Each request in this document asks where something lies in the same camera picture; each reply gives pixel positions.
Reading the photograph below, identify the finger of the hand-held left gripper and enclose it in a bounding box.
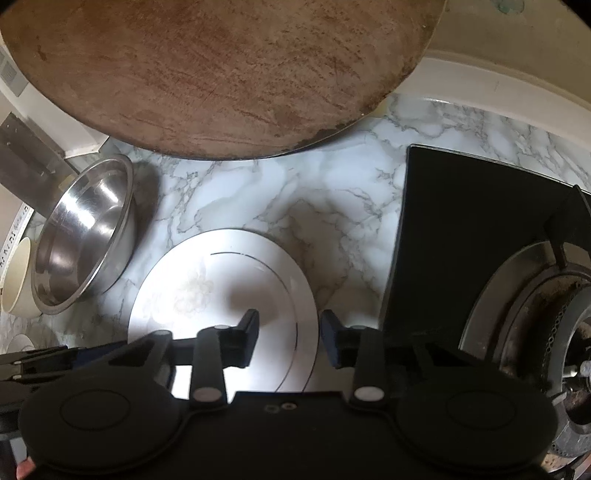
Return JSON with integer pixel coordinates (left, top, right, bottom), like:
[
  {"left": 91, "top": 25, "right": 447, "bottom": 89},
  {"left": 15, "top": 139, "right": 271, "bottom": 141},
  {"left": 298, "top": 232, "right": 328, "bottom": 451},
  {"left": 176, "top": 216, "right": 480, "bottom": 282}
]
[
  {"left": 0, "top": 367, "right": 70, "bottom": 384},
  {"left": 0, "top": 344, "right": 130, "bottom": 370}
]

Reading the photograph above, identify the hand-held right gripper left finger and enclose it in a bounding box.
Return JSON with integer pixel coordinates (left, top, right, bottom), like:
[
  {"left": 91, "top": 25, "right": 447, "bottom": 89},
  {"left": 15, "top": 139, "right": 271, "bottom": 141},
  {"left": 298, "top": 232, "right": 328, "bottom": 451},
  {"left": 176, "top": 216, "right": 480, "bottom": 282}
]
[{"left": 108, "top": 308, "right": 260, "bottom": 407}]

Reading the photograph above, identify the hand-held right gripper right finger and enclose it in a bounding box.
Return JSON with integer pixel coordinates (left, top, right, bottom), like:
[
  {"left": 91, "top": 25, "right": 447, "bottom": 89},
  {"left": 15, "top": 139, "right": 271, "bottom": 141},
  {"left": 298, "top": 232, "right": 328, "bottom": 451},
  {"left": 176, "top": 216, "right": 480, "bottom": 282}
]
[{"left": 320, "top": 308, "right": 467, "bottom": 409}]

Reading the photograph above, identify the white plate with silver rim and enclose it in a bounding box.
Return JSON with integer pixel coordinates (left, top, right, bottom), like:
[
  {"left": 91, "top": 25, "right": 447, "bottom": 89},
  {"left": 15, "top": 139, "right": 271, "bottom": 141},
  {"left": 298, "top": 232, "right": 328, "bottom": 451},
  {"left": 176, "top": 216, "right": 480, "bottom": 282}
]
[{"left": 127, "top": 228, "right": 319, "bottom": 400}]

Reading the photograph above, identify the wide-rimmed stainless steel bowl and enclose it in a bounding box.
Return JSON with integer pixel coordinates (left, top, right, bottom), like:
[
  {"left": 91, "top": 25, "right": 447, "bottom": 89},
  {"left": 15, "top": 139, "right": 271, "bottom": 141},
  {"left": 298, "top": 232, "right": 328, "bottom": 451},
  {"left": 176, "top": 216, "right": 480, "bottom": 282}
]
[{"left": 34, "top": 154, "right": 137, "bottom": 315}]

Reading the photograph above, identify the cream cup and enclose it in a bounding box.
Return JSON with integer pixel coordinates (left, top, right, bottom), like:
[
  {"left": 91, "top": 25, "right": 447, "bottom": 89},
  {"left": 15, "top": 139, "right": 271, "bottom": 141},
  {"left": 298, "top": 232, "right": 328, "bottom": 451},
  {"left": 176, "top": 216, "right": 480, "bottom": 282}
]
[{"left": 0, "top": 235, "right": 44, "bottom": 317}]

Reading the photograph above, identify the white ruled strip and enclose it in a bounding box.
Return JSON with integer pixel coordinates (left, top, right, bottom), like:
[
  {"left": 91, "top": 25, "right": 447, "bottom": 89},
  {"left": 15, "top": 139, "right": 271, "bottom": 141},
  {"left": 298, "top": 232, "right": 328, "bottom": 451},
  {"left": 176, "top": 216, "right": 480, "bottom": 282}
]
[{"left": 0, "top": 203, "right": 33, "bottom": 278}]

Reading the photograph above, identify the black glass gas stove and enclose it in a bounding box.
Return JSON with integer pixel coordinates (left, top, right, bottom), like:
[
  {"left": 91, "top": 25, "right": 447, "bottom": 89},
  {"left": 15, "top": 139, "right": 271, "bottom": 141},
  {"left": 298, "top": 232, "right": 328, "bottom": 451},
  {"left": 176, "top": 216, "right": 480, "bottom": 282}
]
[{"left": 379, "top": 144, "right": 591, "bottom": 467}]

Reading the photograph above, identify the gas burner with pan support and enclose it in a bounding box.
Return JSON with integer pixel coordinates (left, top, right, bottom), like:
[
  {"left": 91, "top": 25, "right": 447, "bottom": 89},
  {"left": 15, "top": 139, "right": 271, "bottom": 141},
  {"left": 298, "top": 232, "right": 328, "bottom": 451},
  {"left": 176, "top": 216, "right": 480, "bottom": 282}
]
[{"left": 457, "top": 185, "right": 591, "bottom": 462}]

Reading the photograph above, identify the round wooden cutting board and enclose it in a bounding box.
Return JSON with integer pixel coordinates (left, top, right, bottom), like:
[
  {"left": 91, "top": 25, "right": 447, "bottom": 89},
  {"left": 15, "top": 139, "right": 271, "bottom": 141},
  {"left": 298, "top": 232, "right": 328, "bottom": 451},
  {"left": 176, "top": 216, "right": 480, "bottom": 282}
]
[{"left": 0, "top": 0, "right": 451, "bottom": 161}]

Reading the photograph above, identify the grey vent grille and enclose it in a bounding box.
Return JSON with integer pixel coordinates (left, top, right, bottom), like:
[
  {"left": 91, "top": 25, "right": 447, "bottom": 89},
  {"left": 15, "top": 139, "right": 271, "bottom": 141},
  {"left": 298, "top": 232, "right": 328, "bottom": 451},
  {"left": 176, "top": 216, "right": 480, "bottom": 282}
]
[{"left": 0, "top": 51, "right": 24, "bottom": 95}]

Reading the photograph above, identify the cleaver with wooden handle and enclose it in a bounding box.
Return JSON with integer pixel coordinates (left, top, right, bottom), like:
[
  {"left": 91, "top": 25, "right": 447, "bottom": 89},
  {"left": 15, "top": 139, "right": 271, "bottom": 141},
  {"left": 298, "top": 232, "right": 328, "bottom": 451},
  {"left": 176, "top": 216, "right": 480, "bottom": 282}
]
[{"left": 0, "top": 113, "right": 65, "bottom": 185}]

